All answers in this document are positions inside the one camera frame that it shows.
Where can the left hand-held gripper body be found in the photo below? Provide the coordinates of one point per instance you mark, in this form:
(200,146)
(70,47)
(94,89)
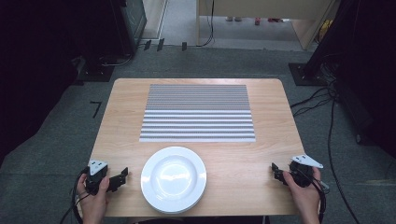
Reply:
(97,174)

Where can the black stand base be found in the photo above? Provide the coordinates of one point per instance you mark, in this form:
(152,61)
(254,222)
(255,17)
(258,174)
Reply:
(96,73)
(306,74)

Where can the grey striped placemat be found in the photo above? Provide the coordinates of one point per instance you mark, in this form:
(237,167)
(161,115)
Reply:
(197,113)

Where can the white plate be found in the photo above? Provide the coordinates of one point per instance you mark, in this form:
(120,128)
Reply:
(173,179)

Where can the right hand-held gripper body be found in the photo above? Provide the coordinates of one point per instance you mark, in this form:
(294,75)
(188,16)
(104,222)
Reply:
(301,172)

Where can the light wooden desk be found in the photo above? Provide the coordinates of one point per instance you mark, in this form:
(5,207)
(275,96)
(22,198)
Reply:
(264,7)

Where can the dark glass cabinet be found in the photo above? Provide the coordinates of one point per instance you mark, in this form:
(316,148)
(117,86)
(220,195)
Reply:
(134,21)

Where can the person's right hand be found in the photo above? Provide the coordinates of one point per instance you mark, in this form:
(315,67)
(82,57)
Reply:
(303,196)

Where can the person's left hand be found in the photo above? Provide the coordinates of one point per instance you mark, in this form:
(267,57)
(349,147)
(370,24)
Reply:
(93,205)

